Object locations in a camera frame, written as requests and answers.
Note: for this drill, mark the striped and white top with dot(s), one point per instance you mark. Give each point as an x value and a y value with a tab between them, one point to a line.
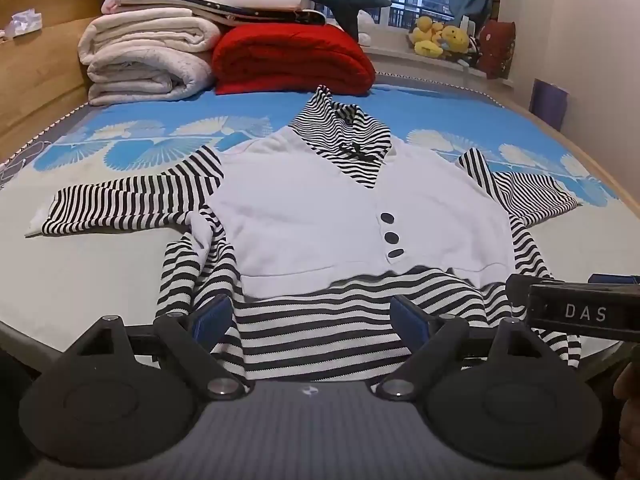
300	210

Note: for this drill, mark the wooden headboard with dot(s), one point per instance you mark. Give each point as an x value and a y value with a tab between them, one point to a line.
40	80

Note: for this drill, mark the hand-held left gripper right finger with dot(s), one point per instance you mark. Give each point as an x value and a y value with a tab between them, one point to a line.
407	324

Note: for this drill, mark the yellow plush toy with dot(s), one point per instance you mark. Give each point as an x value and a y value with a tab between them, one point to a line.
456	40
427	35

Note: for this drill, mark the folded red blanket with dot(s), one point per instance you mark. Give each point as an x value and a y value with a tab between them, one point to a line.
290	60

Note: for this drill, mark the person's right hand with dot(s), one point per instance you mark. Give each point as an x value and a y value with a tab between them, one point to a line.
629	410

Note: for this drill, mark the blue patterned bed sheet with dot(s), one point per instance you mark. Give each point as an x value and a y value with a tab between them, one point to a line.
100	270

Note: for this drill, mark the white plush toy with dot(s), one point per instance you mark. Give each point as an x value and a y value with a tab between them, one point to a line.
366	27

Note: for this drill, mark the folded white quilt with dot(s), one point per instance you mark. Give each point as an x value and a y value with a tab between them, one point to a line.
140	60

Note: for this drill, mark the dark patterned folded blanket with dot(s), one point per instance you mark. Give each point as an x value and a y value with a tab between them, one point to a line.
270	16

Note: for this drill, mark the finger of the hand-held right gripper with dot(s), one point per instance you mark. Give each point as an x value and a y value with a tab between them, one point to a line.
517	291

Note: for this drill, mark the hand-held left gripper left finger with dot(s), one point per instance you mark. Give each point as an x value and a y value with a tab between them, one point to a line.
212	319

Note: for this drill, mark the crumpled white tissue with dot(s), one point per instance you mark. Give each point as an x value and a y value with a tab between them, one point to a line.
22	22

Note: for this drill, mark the red-brown plush cushion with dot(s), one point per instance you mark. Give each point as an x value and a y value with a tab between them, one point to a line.
497	47

